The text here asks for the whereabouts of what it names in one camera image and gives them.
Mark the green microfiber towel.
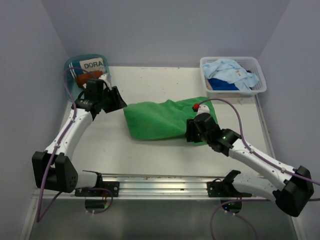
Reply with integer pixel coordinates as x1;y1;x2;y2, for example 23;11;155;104
123;96;207;141

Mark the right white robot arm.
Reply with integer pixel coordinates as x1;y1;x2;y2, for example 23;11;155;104
185;113;314;217

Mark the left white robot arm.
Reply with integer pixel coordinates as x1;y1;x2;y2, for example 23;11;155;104
31;78;127;197

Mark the blue plastic tub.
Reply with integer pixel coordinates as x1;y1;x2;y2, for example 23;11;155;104
64;54;112;99

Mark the brown rolled towel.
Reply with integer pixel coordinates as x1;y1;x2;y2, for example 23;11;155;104
75;71;104;89

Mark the Dora printed rolled towel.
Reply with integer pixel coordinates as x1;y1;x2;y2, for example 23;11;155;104
67;57;106;77

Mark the pink towel in basket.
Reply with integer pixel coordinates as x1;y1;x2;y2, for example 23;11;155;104
205;79;213;91

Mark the dark blue towel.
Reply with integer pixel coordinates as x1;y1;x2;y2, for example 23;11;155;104
208;78;239;91

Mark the white plastic basket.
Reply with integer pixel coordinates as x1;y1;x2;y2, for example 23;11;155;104
199;56;267;98

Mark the light blue towel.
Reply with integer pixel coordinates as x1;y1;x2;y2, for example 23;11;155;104
202;58;259;92

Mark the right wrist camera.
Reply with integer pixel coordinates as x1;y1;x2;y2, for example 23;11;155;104
192;103;210;116

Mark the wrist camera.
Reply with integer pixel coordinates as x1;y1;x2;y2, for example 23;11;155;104
98;73;112;89
192;103;210;116

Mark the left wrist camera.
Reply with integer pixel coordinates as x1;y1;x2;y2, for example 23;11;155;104
98;73;112;89

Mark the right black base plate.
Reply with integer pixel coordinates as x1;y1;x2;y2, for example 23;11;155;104
206;178;253;198

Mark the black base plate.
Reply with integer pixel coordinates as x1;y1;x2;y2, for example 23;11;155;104
74;181;120;198
206;178;253;198

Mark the aluminium mounting rail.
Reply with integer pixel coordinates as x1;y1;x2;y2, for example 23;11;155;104
32;173;298;201

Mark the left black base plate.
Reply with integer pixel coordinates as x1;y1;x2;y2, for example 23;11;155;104
74;181;120;198

